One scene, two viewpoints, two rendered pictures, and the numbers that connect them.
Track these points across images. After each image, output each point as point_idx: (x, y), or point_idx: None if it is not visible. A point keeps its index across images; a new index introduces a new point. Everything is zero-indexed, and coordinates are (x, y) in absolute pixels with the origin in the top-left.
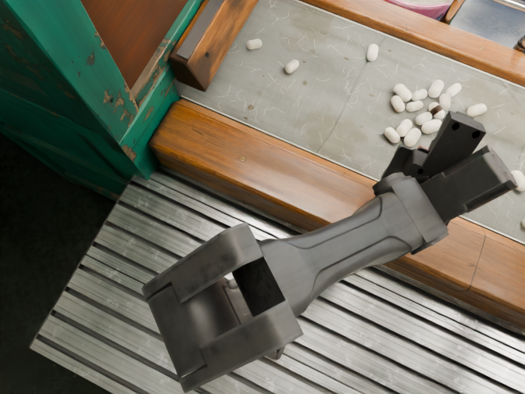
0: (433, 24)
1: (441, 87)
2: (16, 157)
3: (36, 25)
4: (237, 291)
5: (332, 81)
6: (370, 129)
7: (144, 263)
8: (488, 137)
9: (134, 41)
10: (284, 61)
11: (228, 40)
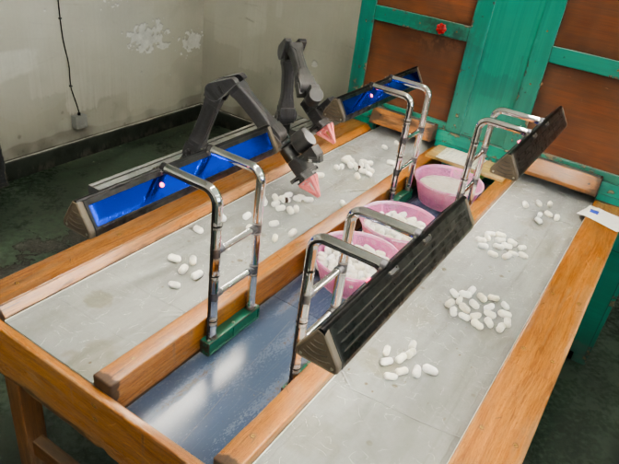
0: (404, 173)
1: (369, 168)
2: None
3: (356, 44)
4: (293, 83)
5: (377, 155)
6: (352, 156)
7: (307, 128)
8: (343, 178)
9: None
10: (388, 148)
11: (390, 123)
